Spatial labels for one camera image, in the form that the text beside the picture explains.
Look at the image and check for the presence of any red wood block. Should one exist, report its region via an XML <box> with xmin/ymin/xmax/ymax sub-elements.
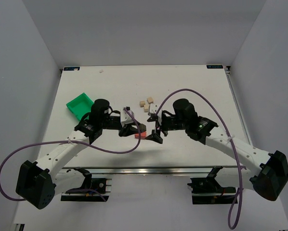
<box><xmin>134</xmin><ymin>131</ymin><xmax>147</xmax><ymax>140</ymax></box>

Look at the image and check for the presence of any wood cube with red square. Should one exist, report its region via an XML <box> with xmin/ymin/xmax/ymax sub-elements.
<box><xmin>144</xmin><ymin>104</ymin><xmax>150</xmax><ymax>113</ymax></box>

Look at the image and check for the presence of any green plastic tray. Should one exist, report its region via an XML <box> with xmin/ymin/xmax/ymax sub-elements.
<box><xmin>66</xmin><ymin>93</ymin><xmax>94</xmax><ymax>121</ymax></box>

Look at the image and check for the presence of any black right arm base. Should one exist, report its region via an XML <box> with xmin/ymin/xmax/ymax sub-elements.
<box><xmin>187</xmin><ymin>167</ymin><xmax>237</xmax><ymax>205</ymax></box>

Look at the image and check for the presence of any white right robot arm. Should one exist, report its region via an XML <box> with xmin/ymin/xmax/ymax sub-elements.
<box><xmin>146</xmin><ymin>99</ymin><xmax>288</xmax><ymax>201</ymax></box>

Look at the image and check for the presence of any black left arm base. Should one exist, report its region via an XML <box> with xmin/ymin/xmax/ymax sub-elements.
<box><xmin>61</xmin><ymin>167</ymin><xmax>112</xmax><ymax>202</ymax></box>

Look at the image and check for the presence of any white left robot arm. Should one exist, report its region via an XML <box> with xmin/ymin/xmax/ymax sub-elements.
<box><xmin>15</xmin><ymin>99</ymin><xmax>146</xmax><ymax>209</ymax></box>

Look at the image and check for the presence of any wood cube with number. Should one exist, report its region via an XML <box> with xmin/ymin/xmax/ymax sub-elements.
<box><xmin>146</xmin><ymin>97</ymin><xmax>154</xmax><ymax>104</ymax></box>

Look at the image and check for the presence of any blue right corner label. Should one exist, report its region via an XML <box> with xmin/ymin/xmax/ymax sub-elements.
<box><xmin>206</xmin><ymin>64</ymin><xmax>223</xmax><ymax>69</ymax></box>

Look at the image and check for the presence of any blue corner label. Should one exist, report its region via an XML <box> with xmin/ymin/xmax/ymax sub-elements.
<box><xmin>63</xmin><ymin>66</ymin><xmax>80</xmax><ymax>71</ymax></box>
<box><xmin>206</xmin><ymin>64</ymin><xmax>223</xmax><ymax>69</ymax></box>

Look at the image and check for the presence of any blue left corner label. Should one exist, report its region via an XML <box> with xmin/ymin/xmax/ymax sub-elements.
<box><xmin>63</xmin><ymin>66</ymin><xmax>80</xmax><ymax>71</ymax></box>

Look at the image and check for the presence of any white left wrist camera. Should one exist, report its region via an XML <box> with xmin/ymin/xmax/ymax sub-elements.
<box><xmin>120</xmin><ymin>107</ymin><xmax>134</xmax><ymax>126</ymax></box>

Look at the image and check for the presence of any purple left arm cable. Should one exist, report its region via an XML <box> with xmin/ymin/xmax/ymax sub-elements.
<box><xmin>0</xmin><ymin>107</ymin><xmax>142</xmax><ymax>202</ymax></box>

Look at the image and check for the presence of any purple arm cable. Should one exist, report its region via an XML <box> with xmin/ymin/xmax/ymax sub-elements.
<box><xmin>155</xmin><ymin>89</ymin><xmax>244</xmax><ymax>229</ymax></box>
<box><xmin>0</xmin><ymin>107</ymin><xmax>142</xmax><ymax>202</ymax></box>

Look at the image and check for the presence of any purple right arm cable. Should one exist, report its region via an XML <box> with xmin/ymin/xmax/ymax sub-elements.
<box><xmin>155</xmin><ymin>89</ymin><xmax>244</xmax><ymax>229</ymax></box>

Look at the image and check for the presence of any aluminium front frame rail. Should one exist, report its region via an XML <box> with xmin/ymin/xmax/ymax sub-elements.
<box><xmin>62</xmin><ymin>165</ymin><xmax>264</xmax><ymax>176</ymax></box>

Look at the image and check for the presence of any aluminium frame rail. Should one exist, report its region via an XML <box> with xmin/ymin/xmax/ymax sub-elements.
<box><xmin>62</xmin><ymin>165</ymin><xmax>264</xmax><ymax>176</ymax></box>
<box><xmin>223</xmin><ymin>66</ymin><xmax>262</xmax><ymax>167</ymax></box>

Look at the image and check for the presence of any aluminium right frame rail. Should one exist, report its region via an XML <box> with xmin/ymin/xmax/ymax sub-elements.
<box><xmin>223</xmin><ymin>66</ymin><xmax>262</xmax><ymax>167</ymax></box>

